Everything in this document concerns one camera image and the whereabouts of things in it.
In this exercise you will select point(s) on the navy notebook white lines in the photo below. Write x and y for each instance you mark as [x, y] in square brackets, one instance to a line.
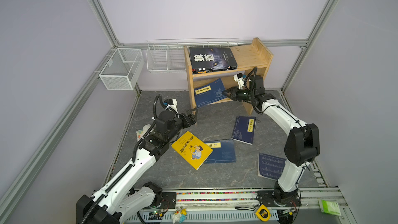
[270, 167]

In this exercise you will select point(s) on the small white toy figure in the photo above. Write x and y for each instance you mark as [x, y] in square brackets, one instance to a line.
[179, 216]

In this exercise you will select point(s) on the green white packet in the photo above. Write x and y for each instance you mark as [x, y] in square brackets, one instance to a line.
[330, 207]

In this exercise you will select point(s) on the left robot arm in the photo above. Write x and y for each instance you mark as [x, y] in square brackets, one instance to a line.
[115, 202]

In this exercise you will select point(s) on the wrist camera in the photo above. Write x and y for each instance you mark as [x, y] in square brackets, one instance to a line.
[171, 105]
[240, 79]

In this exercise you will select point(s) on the yellow tape measure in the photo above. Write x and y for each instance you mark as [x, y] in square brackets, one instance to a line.
[263, 213]

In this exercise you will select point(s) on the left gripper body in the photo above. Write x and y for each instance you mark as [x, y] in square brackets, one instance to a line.
[181, 123]

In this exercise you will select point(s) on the blue book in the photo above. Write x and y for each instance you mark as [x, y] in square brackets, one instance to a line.
[223, 151]

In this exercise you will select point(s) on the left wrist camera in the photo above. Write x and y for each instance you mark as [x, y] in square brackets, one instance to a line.
[171, 105]

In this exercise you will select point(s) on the wooden two-tier bookshelf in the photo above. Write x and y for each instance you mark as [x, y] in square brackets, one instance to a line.
[247, 57]

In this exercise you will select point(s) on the black Murphy's law book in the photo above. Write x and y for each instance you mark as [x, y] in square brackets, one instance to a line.
[211, 70]

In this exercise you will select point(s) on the white mesh box basket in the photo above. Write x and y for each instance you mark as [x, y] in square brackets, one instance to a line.
[122, 70]

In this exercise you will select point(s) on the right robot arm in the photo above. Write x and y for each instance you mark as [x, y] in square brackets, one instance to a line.
[302, 145]

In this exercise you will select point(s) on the white wire rack basket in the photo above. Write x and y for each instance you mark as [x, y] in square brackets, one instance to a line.
[167, 55]

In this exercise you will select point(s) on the navy book yellow label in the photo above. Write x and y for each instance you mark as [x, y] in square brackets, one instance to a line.
[209, 93]
[244, 129]

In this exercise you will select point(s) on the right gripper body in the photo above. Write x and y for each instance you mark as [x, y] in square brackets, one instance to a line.
[244, 95]

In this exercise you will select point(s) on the yellow folder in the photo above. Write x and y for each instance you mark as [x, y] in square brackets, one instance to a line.
[192, 149]

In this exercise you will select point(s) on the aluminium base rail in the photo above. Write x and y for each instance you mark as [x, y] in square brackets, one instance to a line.
[229, 205]

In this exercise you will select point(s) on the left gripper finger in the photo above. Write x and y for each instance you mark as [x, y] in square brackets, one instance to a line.
[194, 115]
[189, 118]

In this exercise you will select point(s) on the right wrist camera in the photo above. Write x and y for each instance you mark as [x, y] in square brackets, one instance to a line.
[240, 79]

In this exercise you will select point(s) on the black wolf cover book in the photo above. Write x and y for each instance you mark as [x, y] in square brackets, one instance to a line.
[212, 57]

